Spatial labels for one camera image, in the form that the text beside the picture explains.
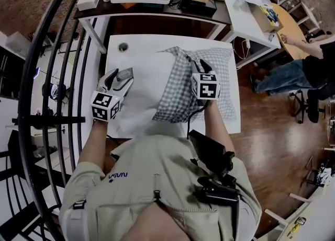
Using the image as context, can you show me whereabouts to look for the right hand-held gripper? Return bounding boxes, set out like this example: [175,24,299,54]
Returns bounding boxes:
[191,59,222,108]

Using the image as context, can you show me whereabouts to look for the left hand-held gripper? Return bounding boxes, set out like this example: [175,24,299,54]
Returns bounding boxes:
[90,68,135,123]

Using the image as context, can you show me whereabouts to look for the white pillow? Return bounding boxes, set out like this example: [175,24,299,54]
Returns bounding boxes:
[115,51,184,137]

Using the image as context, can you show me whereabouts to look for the grey checked pillowcase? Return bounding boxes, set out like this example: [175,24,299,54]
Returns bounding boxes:
[151,45,238,123]

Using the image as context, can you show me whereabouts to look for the person's left forearm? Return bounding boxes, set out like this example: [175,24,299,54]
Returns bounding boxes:
[77,119,110,167]

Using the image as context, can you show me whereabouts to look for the person's right forearm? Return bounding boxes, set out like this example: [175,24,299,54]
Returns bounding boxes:
[204,101,236,154]

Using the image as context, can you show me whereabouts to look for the white side table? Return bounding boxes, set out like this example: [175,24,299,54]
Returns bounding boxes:
[213,0,282,68]

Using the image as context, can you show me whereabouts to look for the black box device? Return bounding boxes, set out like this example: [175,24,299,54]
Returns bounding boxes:
[180,0,218,17]

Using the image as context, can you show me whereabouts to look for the black metal railing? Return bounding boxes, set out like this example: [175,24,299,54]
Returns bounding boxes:
[17,0,92,241]

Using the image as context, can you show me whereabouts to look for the dark-top table white legs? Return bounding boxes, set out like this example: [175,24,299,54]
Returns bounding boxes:
[74,0,232,55]

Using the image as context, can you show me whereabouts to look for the open cardboard box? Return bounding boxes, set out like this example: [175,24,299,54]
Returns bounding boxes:
[248,2,285,33]

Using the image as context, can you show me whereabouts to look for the person's beige vest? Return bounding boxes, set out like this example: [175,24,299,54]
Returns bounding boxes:
[59,135,262,241]

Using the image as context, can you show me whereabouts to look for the round wooden table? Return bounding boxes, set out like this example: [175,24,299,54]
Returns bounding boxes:
[269,2,312,60]

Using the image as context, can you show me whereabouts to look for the black office chair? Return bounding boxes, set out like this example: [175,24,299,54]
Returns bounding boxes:
[289,83,335,124]

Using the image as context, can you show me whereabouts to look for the white cable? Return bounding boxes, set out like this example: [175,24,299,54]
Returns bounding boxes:
[232,37,252,60]

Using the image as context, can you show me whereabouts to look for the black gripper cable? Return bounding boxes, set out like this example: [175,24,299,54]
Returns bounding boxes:
[186,104,210,141]

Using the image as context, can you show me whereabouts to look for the black clamp mount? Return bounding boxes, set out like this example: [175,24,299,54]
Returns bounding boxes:
[192,176,241,205]

